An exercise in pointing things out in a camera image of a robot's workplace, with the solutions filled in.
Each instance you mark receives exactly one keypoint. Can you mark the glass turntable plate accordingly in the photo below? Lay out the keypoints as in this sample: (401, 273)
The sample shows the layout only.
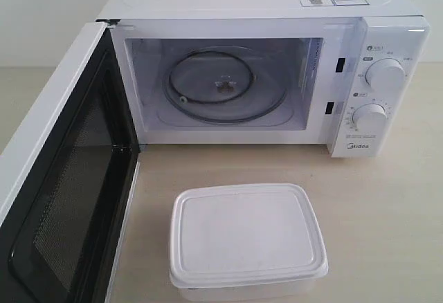
(226, 85)

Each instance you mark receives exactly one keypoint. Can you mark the lower white timer knob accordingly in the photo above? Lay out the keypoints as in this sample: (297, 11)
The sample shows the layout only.
(369, 117)

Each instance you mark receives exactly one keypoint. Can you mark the upper white control knob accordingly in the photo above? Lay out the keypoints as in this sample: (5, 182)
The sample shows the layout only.
(385, 74)

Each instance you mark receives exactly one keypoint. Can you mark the white Midea microwave oven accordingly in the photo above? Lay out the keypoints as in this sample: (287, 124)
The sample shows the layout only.
(325, 50)

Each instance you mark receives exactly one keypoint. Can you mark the white microwave door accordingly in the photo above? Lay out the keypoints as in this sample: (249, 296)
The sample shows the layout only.
(67, 178)

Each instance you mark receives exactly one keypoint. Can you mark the white lidded plastic container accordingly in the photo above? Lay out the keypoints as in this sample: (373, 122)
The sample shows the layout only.
(245, 242)

